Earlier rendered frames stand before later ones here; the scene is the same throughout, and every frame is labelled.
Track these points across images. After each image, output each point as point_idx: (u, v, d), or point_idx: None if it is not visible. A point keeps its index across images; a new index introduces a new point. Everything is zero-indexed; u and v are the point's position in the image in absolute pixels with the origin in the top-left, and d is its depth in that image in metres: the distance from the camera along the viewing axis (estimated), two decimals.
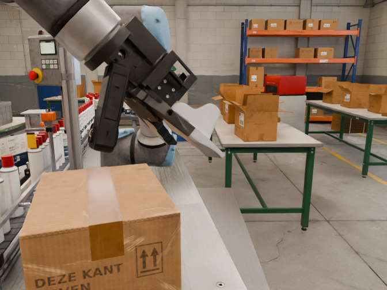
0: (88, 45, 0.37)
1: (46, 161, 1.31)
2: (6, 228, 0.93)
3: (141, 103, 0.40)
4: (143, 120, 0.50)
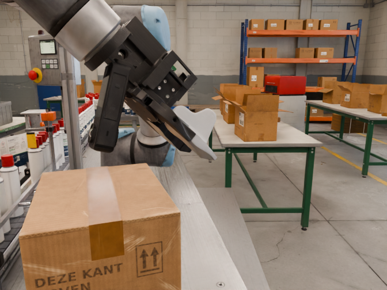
0: (88, 45, 0.37)
1: (46, 160, 1.31)
2: (6, 228, 0.93)
3: (141, 103, 0.40)
4: (150, 125, 0.50)
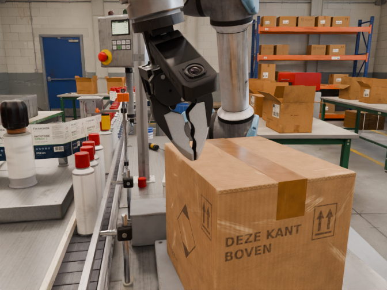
0: (182, 1, 0.41)
1: (113, 144, 1.29)
2: None
3: None
4: (165, 126, 0.45)
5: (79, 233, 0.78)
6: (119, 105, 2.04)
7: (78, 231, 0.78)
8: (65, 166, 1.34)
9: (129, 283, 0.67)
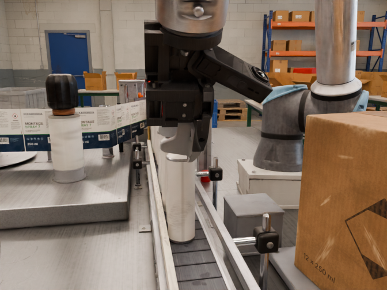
0: None
1: None
2: None
3: None
4: (205, 140, 0.42)
5: (173, 240, 0.58)
6: None
7: (171, 236, 0.58)
8: (111, 157, 1.14)
9: None
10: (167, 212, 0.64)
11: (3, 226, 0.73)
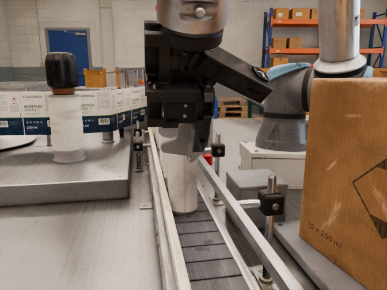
0: None
1: None
2: None
3: None
4: (205, 140, 0.42)
5: (174, 211, 0.57)
6: None
7: (173, 208, 0.57)
8: (112, 142, 1.13)
9: (270, 279, 0.46)
10: (169, 185, 0.63)
11: (2, 203, 0.72)
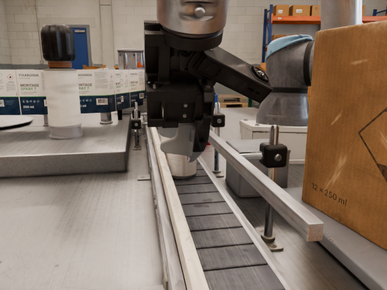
0: None
1: None
2: None
3: None
4: (205, 140, 0.42)
5: (173, 175, 0.55)
6: None
7: (171, 171, 0.55)
8: (109, 122, 1.11)
9: (272, 237, 0.44)
10: None
11: None
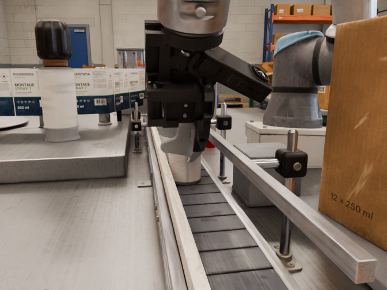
0: None
1: None
2: None
3: None
4: (205, 140, 0.42)
5: (175, 181, 0.51)
6: None
7: (174, 177, 0.51)
8: (108, 124, 1.06)
9: (289, 255, 0.39)
10: (170, 157, 0.57)
11: None
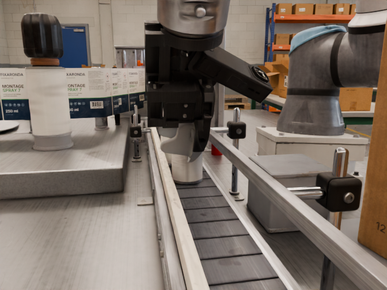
0: None
1: None
2: None
3: None
4: (205, 140, 0.42)
5: (176, 180, 0.51)
6: None
7: (175, 176, 0.51)
8: (105, 129, 0.97)
9: None
10: None
11: None
